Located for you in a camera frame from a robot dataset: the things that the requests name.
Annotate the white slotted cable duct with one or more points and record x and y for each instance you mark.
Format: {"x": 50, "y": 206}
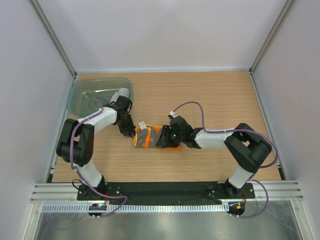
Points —
{"x": 100, "y": 208}

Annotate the grey orange towel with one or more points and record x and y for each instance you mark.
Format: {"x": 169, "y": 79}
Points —
{"x": 148, "y": 136}

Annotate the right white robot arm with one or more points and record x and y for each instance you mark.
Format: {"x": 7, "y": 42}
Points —
{"x": 249, "y": 148}

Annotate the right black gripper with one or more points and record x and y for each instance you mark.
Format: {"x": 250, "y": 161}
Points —
{"x": 164, "y": 140}

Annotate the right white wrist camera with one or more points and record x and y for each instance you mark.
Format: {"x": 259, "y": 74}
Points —
{"x": 172, "y": 115}

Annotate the aluminium rail frame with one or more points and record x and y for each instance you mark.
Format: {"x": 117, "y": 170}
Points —
{"x": 265, "y": 191}

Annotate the grey panda towel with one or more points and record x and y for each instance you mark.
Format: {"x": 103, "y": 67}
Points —
{"x": 122, "y": 92}

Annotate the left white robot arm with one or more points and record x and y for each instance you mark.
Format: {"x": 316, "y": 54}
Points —
{"x": 76, "y": 142}

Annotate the teal plastic container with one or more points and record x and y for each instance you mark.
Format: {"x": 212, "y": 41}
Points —
{"x": 81, "y": 98}

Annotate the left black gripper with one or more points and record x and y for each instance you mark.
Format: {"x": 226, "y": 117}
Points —
{"x": 129, "y": 130}

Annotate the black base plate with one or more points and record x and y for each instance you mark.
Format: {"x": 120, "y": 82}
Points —
{"x": 175, "y": 191}

